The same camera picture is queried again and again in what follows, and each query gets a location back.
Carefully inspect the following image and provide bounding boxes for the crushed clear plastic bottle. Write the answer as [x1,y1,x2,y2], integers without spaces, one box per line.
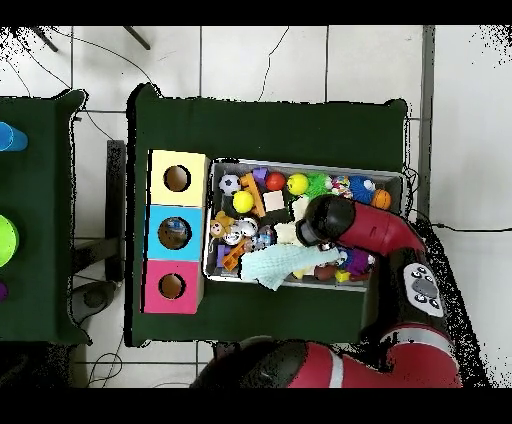
[251,225,277,251]

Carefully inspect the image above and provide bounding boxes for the cream cloth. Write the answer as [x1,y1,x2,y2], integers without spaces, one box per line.
[273,194,311,247]

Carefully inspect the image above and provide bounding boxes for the mint green cloth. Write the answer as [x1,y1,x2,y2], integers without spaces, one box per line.
[239,243,341,292]

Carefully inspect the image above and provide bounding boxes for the clear foil packet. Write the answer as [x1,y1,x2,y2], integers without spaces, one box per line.
[160,217,190,243]

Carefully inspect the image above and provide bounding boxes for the silver mesh bin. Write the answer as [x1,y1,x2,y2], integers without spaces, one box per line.
[203,158,405,292]

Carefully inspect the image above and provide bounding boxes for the wooden box with three holes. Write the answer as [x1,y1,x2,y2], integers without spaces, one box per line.
[139,149,212,315]

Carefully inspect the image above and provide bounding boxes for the yellow foam ball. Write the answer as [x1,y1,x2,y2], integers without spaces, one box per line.
[232,190,256,214]

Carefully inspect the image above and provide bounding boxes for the orange toy building block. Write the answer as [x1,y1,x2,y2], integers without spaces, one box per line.
[239,172,267,219]

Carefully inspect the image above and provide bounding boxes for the wooden cube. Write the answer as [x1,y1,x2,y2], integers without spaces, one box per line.
[262,190,286,213]

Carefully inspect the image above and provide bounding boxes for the small soccer ball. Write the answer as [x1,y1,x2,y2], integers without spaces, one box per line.
[218,174,242,197]

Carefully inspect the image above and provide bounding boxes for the yellow smiley ball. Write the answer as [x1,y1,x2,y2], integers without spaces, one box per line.
[286,172,310,196]

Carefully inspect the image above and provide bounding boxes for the dark green tablecloth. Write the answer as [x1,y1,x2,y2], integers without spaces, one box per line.
[125,83,409,347]
[0,89,91,345]

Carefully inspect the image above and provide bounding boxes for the small orange basketball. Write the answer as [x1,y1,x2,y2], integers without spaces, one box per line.
[370,188,392,211]

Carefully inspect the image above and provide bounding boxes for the black stand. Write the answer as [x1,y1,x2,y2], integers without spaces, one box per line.
[71,139,127,283]

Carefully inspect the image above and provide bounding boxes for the grey round base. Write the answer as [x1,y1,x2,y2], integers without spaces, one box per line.
[71,280,118,323]

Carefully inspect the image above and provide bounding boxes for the black tripod leg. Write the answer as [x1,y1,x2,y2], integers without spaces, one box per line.
[122,26,152,51]
[30,26,60,53]

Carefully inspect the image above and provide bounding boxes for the lime green object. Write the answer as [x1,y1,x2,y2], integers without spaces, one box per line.
[0,214,20,268]

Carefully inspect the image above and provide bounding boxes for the blue cup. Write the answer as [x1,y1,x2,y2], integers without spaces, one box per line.
[0,121,30,153]

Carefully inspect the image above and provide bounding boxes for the brown teddy bear keychain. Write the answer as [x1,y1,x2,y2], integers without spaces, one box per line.
[209,210,236,240]

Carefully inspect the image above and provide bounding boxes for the black cable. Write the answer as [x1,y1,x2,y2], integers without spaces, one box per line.
[431,222,512,234]

